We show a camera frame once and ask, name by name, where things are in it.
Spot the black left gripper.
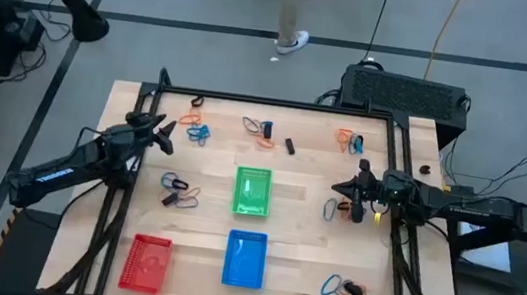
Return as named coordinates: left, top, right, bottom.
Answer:
left=131, top=115, right=179, bottom=157

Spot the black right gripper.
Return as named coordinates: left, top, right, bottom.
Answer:
left=326, top=154, right=397, bottom=228

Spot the grey rubber band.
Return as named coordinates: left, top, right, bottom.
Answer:
left=240, top=116, right=263, bottom=136

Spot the blue plastic basket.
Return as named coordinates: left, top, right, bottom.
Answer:
left=219, top=228, right=270, bottom=290

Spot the red plastic basket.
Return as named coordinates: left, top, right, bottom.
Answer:
left=117, top=231, right=175, bottom=295

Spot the green plastic basket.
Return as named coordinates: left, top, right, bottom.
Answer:
left=230, top=164, right=276, bottom=219

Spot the black perforated computer case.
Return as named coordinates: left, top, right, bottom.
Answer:
left=333, top=62, right=474, bottom=153

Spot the white paper sheet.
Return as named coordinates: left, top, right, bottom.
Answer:
left=453, top=221, right=517, bottom=274

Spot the person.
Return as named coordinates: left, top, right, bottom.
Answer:
left=237, top=0, right=316, bottom=58

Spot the black mat with hazard stripes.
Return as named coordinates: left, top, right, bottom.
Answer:
left=0, top=205, right=63, bottom=295

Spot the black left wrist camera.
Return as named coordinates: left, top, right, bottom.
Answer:
left=123, top=108, right=168, bottom=132

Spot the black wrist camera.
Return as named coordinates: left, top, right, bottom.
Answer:
left=123, top=108, right=168, bottom=132
left=382, top=169, right=415, bottom=197

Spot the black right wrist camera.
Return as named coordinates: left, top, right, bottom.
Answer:
left=382, top=169, right=415, bottom=197

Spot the long black cable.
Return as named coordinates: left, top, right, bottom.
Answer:
left=360, top=0, right=392, bottom=67

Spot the yellow cable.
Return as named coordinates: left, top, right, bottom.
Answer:
left=422, top=0, right=466, bottom=85

